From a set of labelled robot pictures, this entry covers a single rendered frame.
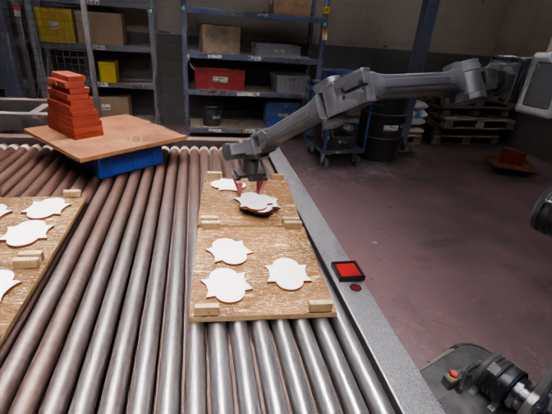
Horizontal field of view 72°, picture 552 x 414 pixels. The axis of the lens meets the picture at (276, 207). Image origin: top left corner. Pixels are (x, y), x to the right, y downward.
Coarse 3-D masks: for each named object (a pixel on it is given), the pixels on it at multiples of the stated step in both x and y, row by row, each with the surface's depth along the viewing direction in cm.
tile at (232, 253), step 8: (216, 240) 114; (224, 240) 114; (232, 240) 114; (208, 248) 109; (216, 248) 110; (224, 248) 110; (232, 248) 110; (240, 248) 111; (216, 256) 106; (224, 256) 106; (232, 256) 107; (240, 256) 107; (232, 264) 104; (240, 264) 105
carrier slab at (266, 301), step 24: (240, 240) 116; (264, 240) 117; (288, 240) 118; (216, 264) 104; (264, 264) 106; (312, 264) 107; (192, 288) 94; (264, 288) 96; (312, 288) 98; (192, 312) 87; (240, 312) 88; (264, 312) 89; (288, 312) 89; (312, 312) 90; (336, 312) 91
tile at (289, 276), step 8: (280, 264) 105; (288, 264) 105; (296, 264) 105; (304, 264) 106; (272, 272) 101; (280, 272) 102; (288, 272) 102; (296, 272) 102; (304, 272) 102; (272, 280) 98; (280, 280) 98; (288, 280) 99; (296, 280) 99; (304, 280) 99; (280, 288) 97; (288, 288) 96; (296, 288) 96
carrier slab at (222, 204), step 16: (208, 192) 145; (224, 192) 146; (272, 192) 150; (288, 192) 151; (208, 208) 134; (224, 208) 135; (288, 208) 138; (224, 224) 124; (240, 224) 125; (256, 224) 126; (272, 224) 127
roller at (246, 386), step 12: (216, 156) 188; (216, 168) 173; (240, 324) 87; (240, 336) 84; (240, 348) 81; (240, 360) 78; (252, 360) 79; (240, 372) 76; (252, 372) 76; (240, 384) 73; (252, 384) 73; (240, 396) 71; (252, 396) 71; (240, 408) 69; (252, 408) 68
